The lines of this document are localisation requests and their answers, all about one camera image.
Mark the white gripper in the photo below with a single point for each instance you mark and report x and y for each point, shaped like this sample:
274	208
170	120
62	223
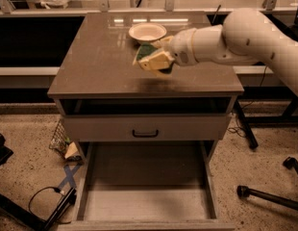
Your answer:
183	48

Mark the green yellow sponge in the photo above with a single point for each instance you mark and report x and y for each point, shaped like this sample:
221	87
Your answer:
148	47

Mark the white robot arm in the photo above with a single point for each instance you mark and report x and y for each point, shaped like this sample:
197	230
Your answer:
246	36

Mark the grey drawer cabinet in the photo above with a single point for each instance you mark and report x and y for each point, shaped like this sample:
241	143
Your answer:
97	76

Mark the open middle drawer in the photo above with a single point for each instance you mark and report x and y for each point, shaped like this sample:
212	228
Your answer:
146	186

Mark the white bowl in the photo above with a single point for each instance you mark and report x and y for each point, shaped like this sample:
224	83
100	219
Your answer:
147	32

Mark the black table leg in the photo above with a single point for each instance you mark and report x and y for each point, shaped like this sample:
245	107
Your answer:
253	144

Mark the blue tape cross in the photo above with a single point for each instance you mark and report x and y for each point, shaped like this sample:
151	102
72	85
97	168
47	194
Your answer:
69	176

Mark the black chair leg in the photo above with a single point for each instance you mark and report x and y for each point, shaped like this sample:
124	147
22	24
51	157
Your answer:
244	191

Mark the black stand base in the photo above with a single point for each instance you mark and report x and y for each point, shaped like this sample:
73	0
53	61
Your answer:
26	217

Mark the top drawer with handle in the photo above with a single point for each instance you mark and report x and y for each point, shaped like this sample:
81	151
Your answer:
146	127

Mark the wire mesh basket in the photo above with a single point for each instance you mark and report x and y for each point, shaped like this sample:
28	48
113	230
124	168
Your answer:
63	145

